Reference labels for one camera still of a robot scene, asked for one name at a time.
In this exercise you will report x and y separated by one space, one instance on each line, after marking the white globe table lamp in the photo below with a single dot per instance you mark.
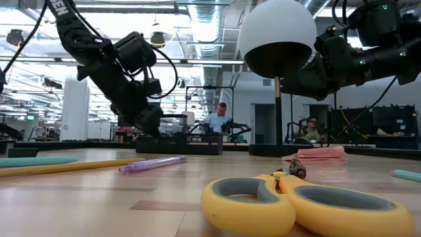
276 26

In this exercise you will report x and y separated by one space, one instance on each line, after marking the purple pen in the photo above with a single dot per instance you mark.
151 163

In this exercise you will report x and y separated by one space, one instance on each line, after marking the pink sticky note pad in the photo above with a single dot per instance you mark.
315 154

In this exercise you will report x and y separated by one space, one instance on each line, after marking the black mesh desk organizer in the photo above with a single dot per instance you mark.
197 145

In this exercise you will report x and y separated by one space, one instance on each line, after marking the yellow pencil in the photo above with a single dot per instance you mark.
65 167

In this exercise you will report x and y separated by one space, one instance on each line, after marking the teal pen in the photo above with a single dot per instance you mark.
408 175
33 161

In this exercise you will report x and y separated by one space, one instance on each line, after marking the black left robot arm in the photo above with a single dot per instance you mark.
75 36

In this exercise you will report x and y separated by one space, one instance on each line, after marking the black background robot arm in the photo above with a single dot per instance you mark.
240 128

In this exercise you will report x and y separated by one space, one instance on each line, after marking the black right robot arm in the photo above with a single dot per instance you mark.
378 62

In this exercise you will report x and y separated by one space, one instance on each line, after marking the seated person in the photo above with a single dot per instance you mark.
310 130

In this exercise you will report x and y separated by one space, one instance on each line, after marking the white room pillar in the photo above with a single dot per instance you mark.
75 108

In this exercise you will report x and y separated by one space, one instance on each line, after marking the black ceiling spotlight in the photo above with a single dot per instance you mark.
14 37
158 39

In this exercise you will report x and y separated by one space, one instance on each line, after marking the standing person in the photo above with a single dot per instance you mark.
217 120

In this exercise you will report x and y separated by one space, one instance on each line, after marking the black equipment cabinet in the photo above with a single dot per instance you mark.
391 121

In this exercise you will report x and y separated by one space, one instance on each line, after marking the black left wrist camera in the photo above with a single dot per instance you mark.
151 87

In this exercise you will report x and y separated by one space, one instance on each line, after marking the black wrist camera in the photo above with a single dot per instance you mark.
329 41
151 87

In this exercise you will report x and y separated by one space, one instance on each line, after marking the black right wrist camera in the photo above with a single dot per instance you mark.
329 41

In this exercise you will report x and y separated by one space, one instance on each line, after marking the black background stand frame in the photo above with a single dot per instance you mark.
210 87

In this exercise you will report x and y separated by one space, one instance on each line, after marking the black aluminium table frame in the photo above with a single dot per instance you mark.
378 153

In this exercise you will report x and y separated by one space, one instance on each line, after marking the silver ventilation duct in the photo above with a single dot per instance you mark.
208 33

